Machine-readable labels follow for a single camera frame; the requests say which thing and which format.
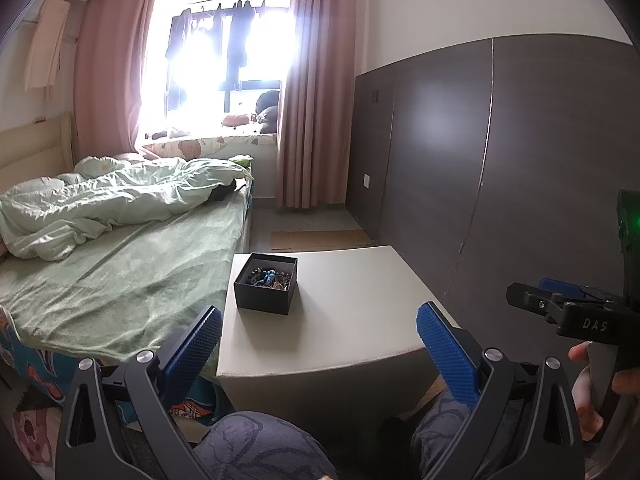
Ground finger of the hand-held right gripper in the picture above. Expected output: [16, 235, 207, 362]
[506, 282, 566, 323]
[539, 276, 618, 303]

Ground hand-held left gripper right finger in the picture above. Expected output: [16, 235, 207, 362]
[416, 301, 587, 480]

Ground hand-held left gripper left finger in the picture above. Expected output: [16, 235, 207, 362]
[54, 305, 226, 480]

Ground black jewelry box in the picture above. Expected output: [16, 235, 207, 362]
[234, 252, 299, 316]

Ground person's right hand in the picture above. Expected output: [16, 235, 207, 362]
[569, 341, 640, 437]

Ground person's right leg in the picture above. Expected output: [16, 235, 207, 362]
[410, 392, 481, 480]

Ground bed with green sheet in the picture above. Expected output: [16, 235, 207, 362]
[0, 187, 253, 411]

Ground white side table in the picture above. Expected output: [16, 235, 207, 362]
[216, 245, 463, 428]

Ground person's knees in patterned trousers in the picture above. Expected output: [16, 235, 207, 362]
[192, 410, 338, 480]

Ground colourful printed bed sheet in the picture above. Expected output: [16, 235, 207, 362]
[0, 305, 221, 426]

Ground flat cardboard sheet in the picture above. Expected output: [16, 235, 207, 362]
[270, 229, 373, 252]

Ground pale green duvet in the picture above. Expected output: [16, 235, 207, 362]
[0, 156, 256, 262]

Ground pink floor mat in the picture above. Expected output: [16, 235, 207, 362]
[10, 395, 66, 480]

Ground bear print window cushion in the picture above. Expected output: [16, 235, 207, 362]
[140, 132, 278, 161]

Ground dark pillow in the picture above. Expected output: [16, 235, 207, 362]
[254, 90, 281, 133]

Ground beige headboard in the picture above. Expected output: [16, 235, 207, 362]
[0, 112, 76, 193]

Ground bright window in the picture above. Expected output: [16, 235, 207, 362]
[142, 0, 296, 141]

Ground pink curtain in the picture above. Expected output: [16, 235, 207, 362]
[276, 0, 373, 208]
[72, 0, 163, 166]

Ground dark hanging garment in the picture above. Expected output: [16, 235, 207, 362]
[227, 0, 251, 91]
[165, 7, 193, 111]

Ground beige folded board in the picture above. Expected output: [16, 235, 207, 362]
[24, 0, 71, 98]

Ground dark brown wall panel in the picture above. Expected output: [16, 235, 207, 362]
[347, 34, 640, 361]

